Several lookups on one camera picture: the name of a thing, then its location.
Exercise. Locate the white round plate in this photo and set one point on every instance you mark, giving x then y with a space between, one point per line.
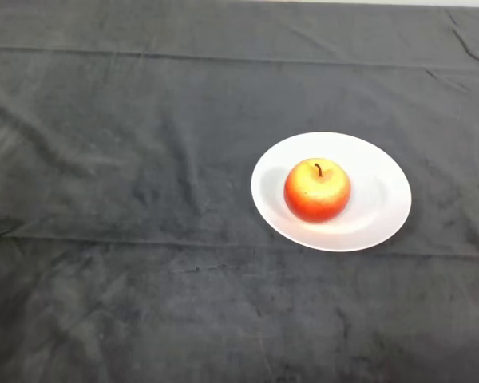
383 191

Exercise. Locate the black cloth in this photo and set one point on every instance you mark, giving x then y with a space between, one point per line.
143 311

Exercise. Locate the red yellow apple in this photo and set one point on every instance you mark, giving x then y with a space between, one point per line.
317 191

